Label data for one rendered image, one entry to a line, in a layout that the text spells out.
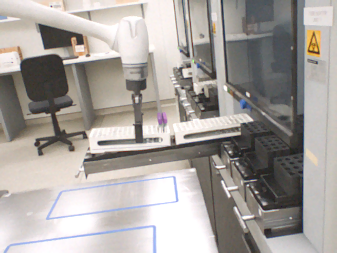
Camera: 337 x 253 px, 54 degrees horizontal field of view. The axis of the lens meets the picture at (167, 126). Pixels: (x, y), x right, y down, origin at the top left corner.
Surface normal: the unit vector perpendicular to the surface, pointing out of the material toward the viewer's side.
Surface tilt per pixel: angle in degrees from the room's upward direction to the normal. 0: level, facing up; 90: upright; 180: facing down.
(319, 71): 90
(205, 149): 90
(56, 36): 90
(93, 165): 90
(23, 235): 0
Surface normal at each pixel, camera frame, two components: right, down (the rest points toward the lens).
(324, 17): -0.99, 0.14
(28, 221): -0.13, -0.94
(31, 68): 0.43, 0.37
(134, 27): 0.19, 0.08
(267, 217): 0.08, 0.32
